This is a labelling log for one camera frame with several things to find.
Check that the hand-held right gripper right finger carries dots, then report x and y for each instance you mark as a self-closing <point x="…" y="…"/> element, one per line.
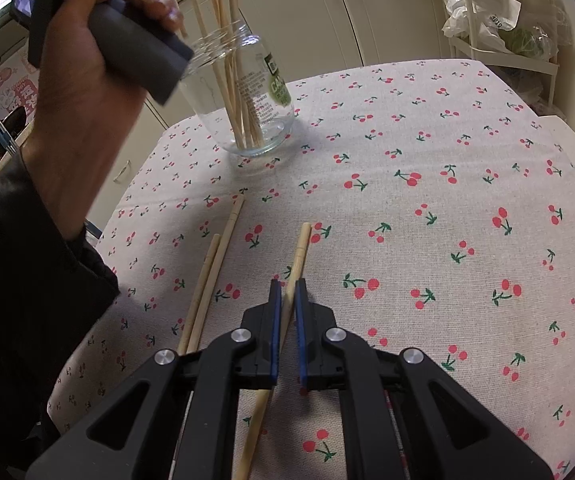
<point x="301" y="345"/>

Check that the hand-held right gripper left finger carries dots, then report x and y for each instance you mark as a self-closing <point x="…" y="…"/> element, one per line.
<point x="275" y="340"/>

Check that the glass jar green label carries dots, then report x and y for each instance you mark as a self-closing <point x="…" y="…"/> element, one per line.
<point x="202" y="105"/>

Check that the slim wooden chopstick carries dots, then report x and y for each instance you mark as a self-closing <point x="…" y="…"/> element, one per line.
<point x="201" y="285"/>
<point x="223" y="250"/>
<point x="300" y="255"/>

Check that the bunch of wooden chopsticks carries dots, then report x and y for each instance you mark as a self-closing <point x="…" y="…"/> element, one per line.
<point x="250" y="135"/>

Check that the person's left forearm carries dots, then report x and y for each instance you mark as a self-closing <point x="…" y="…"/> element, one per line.
<point x="17" y="310"/>

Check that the person's left hand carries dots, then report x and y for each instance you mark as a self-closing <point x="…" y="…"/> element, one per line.
<point x="67" y="125"/>

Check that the black wok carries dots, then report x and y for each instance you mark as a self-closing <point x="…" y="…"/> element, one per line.
<point x="12" y="117"/>

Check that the cherry print tablecloth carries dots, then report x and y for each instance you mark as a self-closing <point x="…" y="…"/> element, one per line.
<point x="417" y="260"/>

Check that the white trolley rack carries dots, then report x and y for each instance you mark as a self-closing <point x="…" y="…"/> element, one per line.
<point x="517" y="58"/>

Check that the white plastic bag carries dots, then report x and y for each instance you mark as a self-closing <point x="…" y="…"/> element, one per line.
<point x="497" y="15"/>

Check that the bag of green vegetables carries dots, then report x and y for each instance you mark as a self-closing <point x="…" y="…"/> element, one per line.
<point x="527" y="42"/>

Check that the red white wall stickers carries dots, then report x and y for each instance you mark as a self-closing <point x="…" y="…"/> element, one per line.
<point x="22" y="90"/>

